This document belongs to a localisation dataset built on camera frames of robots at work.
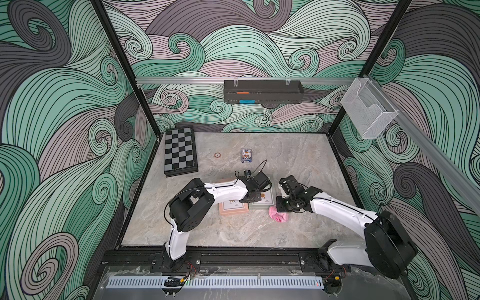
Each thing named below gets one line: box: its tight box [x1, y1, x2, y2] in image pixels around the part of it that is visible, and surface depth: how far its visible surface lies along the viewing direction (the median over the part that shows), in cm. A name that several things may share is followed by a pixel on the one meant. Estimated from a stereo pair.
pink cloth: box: [268, 205, 289, 223], surface depth 81 cm
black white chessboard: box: [164, 125, 199, 178], surface depth 108 cm
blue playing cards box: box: [241, 148, 252, 164], surface depth 109 cm
